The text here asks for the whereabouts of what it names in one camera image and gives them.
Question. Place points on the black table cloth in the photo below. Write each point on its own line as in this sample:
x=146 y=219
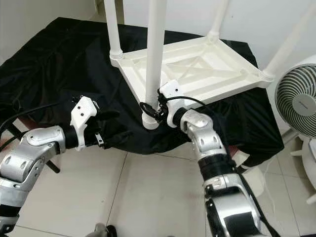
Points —
x=59 y=74

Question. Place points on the white plastic table top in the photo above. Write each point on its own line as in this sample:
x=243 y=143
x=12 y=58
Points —
x=202 y=66

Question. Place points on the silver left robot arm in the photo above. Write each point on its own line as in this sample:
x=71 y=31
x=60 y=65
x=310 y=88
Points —
x=39 y=143

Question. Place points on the white plastic table leg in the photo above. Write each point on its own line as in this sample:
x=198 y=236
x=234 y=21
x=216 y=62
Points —
x=155 y=49
x=219 y=17
x=289 y=47
x=112 y=29

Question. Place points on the grey left robot foot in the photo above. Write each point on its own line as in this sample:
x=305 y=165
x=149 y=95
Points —
x=104 y=230

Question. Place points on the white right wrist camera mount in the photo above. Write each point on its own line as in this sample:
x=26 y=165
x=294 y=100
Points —
x=170 y=89

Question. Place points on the white round plastic base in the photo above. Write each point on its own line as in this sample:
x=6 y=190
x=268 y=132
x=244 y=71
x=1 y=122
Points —
x=256 y=185

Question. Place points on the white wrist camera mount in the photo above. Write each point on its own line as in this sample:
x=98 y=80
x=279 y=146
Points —
x=170 y=89
x=83 y=113

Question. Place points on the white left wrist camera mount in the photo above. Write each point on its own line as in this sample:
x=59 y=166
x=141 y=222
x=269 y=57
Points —
x=83 y=113

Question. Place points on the white standing fan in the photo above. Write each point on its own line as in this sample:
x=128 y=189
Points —
x=296 y=98

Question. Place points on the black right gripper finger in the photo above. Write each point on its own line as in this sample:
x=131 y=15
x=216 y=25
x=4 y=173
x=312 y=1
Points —
x=143 y=106

